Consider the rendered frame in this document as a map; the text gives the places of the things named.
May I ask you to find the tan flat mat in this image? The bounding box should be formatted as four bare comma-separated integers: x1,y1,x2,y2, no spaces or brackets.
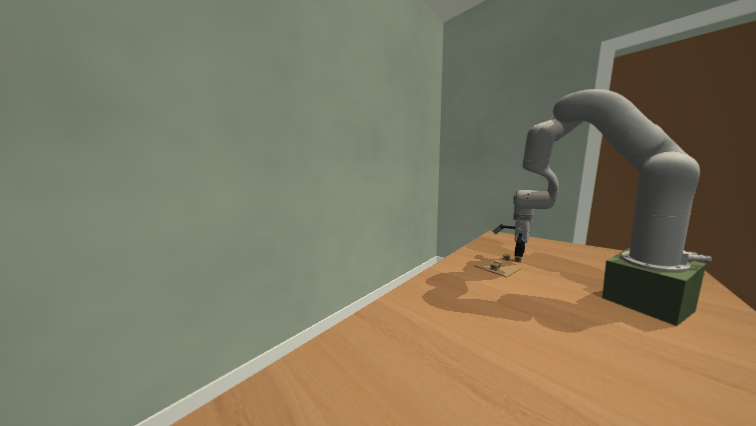
475,258,522,277

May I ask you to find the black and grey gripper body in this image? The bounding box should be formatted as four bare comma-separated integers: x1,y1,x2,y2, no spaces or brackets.
513,218,533,243

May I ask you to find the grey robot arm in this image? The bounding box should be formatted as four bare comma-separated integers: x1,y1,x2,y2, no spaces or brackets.
513,89,712,272

